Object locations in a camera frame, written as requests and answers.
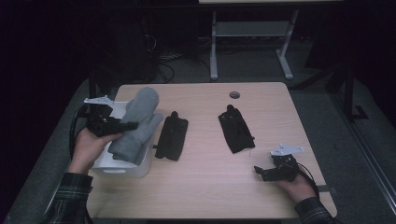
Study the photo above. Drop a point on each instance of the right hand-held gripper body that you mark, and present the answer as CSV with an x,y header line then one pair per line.
x,y
285,168

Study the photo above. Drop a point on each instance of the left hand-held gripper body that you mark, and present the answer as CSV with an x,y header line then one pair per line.
x,y
99,123

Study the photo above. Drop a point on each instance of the black glove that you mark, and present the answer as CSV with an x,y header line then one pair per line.
x,y
172,137
236,130

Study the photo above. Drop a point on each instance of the white plastic bin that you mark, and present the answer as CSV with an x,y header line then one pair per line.
x,y
124,170

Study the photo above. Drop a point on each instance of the person's right hand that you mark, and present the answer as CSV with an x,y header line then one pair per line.
x,y
300,188

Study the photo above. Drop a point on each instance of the person's left hand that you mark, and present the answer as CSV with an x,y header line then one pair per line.
x,y
85,151

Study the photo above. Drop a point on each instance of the dark tape strip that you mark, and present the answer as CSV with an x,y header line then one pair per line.
x,y
325,188

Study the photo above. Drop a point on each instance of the aluminium floor rail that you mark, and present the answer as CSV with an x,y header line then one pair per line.
x,y
367,155

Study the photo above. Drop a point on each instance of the white metal table frame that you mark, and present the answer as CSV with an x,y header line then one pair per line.
x,y
249,28

